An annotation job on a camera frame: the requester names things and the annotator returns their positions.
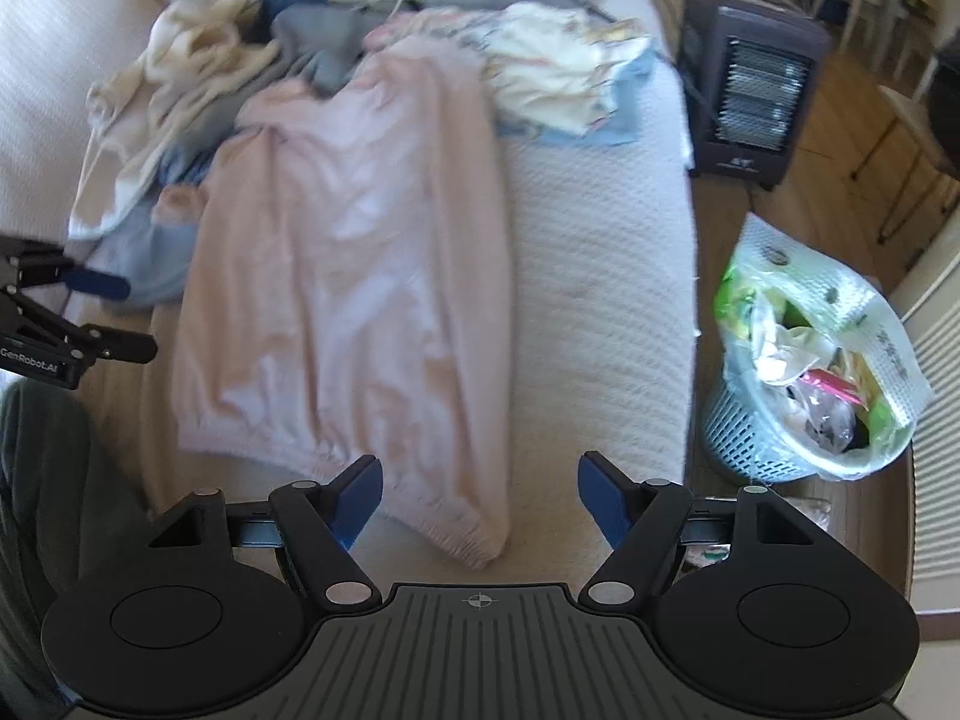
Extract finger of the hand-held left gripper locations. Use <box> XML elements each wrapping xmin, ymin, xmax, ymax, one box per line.
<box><xmin>0</xmin><ymin>236</ymin><xmax>132</xmax><ymax>303</ymax></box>
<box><xmin>0</xmin><ymin>292</ymin><xmax>158</xmax><ymax>370</ymax></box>

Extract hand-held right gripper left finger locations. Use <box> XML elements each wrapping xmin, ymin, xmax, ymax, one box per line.
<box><xmin>150</xmin><ymin>454</ymin><xmax>385</xmax><ymax>608</ymax></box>

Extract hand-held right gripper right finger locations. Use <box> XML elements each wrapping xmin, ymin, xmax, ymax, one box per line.
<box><xmin>577</xmin><ymin>450</ymin><xmax>815</xmax><ymax>608</ymax></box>

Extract pink garment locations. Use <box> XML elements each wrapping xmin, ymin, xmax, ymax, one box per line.
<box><xmin>154</xmin><ymin>37</ymin><xmax>518</xmax><ymax>571</ymax></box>

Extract cartoon print cream pajama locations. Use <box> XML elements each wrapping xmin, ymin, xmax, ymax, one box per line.
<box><xmin>364</xmin><ymin>1</ymin><xmax>653</xmax><ymax>137</ymax></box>

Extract white fleece garment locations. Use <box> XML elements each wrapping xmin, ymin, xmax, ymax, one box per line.
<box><xmin>67</xmin><ymin>0</ymin><xmax>282</xmax><ymax>241</ymax></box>

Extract pale blue waste basket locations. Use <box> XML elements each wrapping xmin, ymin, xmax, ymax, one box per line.
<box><xmin>701</xmin><ymin>375</ymin><xmax>826</xmax><ymax>482</ymax></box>

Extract clear plastic wrap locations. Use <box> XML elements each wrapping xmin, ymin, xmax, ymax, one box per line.
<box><xmin>787</xmin><ymin>495</ymin><xmax>837</xmax><ymax>541</ymax></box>

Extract pink packet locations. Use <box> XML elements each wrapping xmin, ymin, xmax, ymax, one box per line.
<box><xmin>795</xmin><ymin>371</ymin><xmax>863</xmax><ymax>410</ymax></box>

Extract dark purple space heater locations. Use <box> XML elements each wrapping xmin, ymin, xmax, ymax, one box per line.
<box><xmin>675</xmin><ymin>0</ymin><xmax>833</xmax><ymax>192</ymax></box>

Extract beige chair with black legs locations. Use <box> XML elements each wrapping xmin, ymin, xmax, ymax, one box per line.
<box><xmin>847</xmin><ymin>82</ymin><xmax>960</xmax><ymax>245</ymax></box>

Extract black cable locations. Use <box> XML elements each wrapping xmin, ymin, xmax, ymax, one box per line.
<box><xmin>585</xmin><ymin>0</ymin><xmax>710</xmax><ymax>177</ymax></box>

